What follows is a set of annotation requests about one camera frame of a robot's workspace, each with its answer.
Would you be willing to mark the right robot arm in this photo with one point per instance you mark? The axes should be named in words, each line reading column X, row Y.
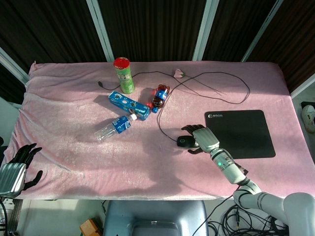
column 248, row 186

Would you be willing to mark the pink table cloth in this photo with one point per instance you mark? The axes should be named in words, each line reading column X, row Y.
column 98, row 152

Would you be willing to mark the orange box on floor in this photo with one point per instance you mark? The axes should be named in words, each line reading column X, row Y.
column 89, row 227

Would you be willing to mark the white sneaker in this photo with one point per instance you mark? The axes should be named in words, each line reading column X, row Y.
column 308, row 118

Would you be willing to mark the green chips can red lid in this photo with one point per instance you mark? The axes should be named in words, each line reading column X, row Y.
column 124, row 76

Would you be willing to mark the clear water bottle blue label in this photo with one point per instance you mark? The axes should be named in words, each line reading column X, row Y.
column 114, row 127

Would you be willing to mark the black computer mouse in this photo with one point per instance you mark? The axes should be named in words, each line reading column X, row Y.
column 185, row 142

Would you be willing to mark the pink artificial flower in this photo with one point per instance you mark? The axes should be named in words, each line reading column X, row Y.
column 179, row 73

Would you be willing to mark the blue cookie box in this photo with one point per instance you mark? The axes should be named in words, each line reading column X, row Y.
column 129, row 105

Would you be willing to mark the small cola bottle blue cap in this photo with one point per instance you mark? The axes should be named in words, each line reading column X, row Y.
column 160, row 98

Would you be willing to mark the black mouse pad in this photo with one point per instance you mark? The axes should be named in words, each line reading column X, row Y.
column 242, row 134

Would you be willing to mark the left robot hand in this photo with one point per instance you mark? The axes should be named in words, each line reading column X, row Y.
column 13, row 172

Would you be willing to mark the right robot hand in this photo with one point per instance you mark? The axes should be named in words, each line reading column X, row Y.
column 205, row 140

